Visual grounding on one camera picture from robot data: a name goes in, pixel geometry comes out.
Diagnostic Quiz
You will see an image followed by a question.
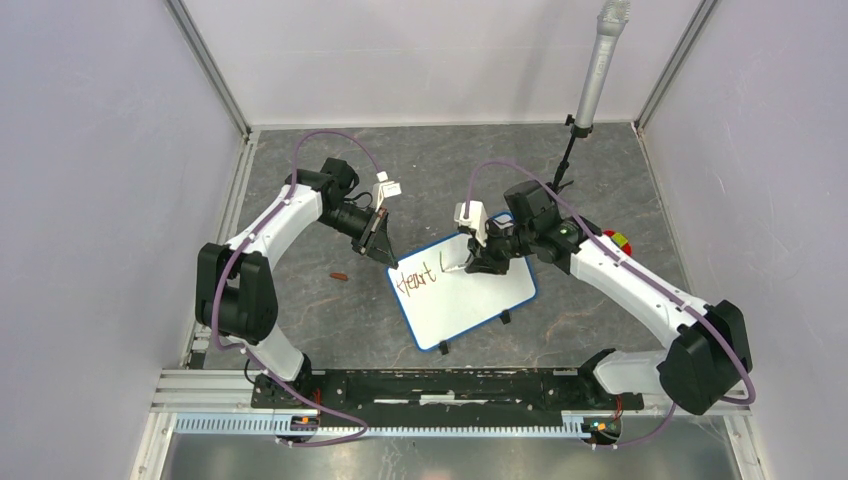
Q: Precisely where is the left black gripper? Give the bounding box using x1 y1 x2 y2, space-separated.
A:
316 202 398 270

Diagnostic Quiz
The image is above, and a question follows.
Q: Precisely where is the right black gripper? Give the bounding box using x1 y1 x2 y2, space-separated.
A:
466 217 535 275

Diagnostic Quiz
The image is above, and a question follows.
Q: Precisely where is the blue framed whiteboard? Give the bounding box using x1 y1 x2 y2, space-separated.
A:
385 233 538 352

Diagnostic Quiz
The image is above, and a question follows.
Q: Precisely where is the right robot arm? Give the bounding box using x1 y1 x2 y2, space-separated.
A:
454 180 756 415

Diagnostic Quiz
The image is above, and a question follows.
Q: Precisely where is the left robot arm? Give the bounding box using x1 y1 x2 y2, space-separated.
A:
194 158 402 408

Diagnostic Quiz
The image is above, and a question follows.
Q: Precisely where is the red plate with blocks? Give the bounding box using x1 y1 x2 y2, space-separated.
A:
603 230 632 256

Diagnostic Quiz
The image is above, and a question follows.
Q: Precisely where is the black microphone tripod stand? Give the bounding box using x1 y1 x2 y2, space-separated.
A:
549 114 593 193

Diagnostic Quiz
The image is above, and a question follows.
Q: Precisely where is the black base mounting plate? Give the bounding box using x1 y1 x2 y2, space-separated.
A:
251 368 644 427

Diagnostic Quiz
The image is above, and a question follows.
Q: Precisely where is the silver microphone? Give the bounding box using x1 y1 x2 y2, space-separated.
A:
572 1 631 138

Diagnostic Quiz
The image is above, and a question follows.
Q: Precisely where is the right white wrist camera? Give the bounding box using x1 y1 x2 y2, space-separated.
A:
454 200 488 247

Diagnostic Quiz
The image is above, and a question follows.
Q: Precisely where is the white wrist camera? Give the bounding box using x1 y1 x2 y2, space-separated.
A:
371 171 402 210
454 200 488 247

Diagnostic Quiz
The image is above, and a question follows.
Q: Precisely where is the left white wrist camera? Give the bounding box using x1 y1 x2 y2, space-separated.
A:
371 171 402 210

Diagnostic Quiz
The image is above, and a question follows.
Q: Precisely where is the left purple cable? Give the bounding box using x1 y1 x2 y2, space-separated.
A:
209 129 386 449

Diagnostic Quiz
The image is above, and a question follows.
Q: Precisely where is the purple cable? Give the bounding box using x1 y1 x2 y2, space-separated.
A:
463 158 757 452
209 129 386 449

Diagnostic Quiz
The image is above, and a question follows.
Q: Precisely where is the aluminium slotted cable rail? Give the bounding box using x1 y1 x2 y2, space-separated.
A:
174 413 621 440

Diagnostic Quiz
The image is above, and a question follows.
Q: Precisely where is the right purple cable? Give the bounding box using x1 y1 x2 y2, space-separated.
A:
463 158 757 452

